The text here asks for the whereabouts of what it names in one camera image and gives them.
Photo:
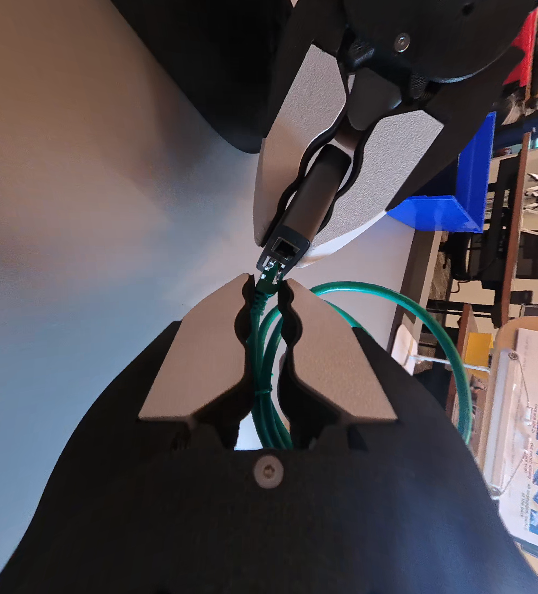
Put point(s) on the red plastic bin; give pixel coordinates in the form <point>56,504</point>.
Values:
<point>524,51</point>

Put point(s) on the black ethernet port adapter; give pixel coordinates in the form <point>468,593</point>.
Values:
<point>311,199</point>

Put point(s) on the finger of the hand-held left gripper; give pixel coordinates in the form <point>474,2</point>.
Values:
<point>389,162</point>
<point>297,120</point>

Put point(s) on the blue plastic bin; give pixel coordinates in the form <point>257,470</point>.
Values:
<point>475,185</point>

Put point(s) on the dark rounded object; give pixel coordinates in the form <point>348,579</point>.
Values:
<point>204,55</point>

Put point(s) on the printed instruction sheet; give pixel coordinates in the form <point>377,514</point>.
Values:
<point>536,366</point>

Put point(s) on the small yellow bin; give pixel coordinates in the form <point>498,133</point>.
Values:
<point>479,348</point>

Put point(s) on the wooden top desk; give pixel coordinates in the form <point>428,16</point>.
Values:
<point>465,325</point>
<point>514,232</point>

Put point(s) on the clear acrylic sign stand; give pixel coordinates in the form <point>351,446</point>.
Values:
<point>403,348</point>

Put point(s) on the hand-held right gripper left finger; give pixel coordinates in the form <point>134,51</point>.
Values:
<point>194,366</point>

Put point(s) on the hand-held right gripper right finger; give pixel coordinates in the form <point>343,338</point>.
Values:
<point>338,366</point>

